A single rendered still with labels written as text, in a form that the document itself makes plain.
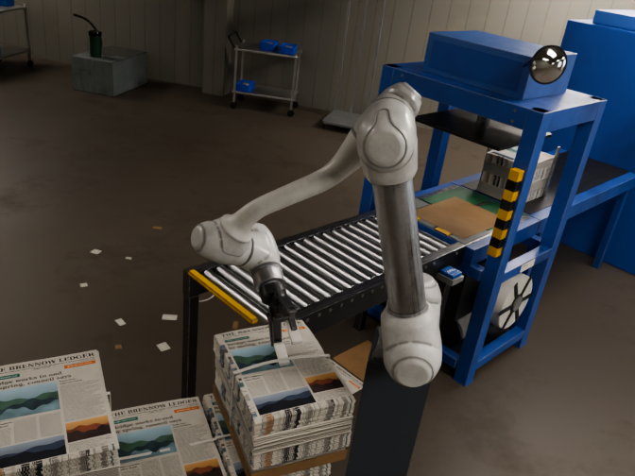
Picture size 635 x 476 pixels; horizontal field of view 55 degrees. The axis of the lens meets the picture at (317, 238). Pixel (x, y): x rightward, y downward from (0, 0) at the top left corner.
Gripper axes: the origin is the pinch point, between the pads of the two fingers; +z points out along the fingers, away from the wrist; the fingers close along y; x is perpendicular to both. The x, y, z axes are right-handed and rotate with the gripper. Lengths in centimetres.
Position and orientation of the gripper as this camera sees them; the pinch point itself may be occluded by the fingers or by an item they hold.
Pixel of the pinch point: (289, 350)
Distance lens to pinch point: 169.3
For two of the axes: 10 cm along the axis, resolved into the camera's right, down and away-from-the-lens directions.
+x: -9.2, 0.8, -3.9
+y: -2.8, 5.8, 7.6
